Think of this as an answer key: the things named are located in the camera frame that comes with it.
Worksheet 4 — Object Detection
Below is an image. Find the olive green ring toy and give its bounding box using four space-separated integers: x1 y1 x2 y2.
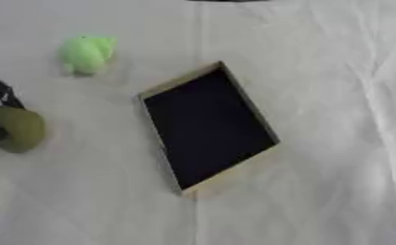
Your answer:
0 105 48 154

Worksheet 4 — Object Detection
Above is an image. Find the tan cardboard box black inside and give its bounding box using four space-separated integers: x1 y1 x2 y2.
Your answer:
136 60 282 196

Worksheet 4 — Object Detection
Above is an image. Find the light green soft toy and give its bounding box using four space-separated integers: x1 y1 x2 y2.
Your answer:
57 34 120 78

